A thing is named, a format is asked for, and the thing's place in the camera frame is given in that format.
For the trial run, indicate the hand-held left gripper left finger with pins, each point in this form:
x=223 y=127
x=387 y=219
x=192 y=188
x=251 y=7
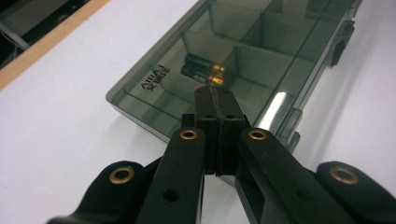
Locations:
x=208 y=124

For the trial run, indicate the black orange battery pair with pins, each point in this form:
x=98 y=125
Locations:
x=199 y=67

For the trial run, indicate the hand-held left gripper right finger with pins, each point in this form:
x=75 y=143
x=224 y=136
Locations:
x=230 y=130

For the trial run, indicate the smoky clear plastic storage box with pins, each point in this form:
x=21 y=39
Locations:
x=264 y=62

